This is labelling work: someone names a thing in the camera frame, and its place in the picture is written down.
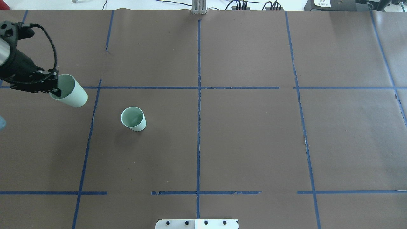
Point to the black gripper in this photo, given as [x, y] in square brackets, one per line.
[19, 67]

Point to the pale green cup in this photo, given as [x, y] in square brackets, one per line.
[133, 118]
[72, 93]

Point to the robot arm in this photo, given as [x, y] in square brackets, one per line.
[2, 55]

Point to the usb hub with orange plugs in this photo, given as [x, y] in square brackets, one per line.
[241, 6]

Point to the black computer box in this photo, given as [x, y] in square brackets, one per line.
[330, 5]

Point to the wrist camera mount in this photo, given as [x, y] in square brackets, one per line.
[15, 30]

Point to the aluminium frame post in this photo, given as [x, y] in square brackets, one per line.
[199, 7]

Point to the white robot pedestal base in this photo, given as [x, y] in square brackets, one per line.
[197, 224]

